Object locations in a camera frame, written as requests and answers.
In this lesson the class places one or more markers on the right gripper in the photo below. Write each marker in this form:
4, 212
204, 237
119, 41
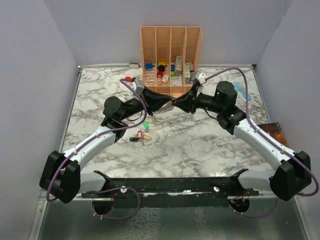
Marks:
188, 101

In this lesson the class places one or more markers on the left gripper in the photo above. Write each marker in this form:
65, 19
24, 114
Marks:
152, 98

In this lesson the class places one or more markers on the metal keyring with yellow grip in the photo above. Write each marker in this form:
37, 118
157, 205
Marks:
166, 107

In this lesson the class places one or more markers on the green key tag with key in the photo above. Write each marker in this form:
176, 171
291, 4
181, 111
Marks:
146, 127

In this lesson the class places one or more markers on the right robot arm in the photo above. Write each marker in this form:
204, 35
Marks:
290, 170

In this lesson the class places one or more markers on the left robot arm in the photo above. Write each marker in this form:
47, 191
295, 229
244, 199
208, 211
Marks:
62, 177

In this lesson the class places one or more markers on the white red box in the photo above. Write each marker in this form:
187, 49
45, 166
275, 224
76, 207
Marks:
188, 71

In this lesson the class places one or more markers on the red key tag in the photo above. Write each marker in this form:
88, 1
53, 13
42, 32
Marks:
139, 134

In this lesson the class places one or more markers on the tall grey box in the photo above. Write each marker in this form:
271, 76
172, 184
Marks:
178, 66

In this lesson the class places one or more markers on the blue block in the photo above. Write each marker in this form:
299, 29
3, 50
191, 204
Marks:
149, 66

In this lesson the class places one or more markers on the yellow key tag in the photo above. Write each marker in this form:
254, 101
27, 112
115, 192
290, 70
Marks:
146, 137

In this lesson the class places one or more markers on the yellow block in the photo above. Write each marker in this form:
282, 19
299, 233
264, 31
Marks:
161, 63

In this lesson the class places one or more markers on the peach desk organizer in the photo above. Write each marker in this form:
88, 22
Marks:
164, 44

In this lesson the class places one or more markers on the black key tag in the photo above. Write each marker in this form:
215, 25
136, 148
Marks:
134, 139

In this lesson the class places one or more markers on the blue toothbrush package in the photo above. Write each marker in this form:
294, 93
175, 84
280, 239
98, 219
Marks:
241, 91

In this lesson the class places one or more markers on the paperback book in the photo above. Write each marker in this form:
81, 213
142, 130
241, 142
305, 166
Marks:
274, 130

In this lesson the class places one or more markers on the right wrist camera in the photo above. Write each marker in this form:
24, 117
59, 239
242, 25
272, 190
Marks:
199, 78

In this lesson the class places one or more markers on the white adapter at wall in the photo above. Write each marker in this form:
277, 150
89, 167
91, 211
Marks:
134, 65

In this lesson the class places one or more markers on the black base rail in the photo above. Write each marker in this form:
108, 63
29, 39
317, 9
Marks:
172, 192

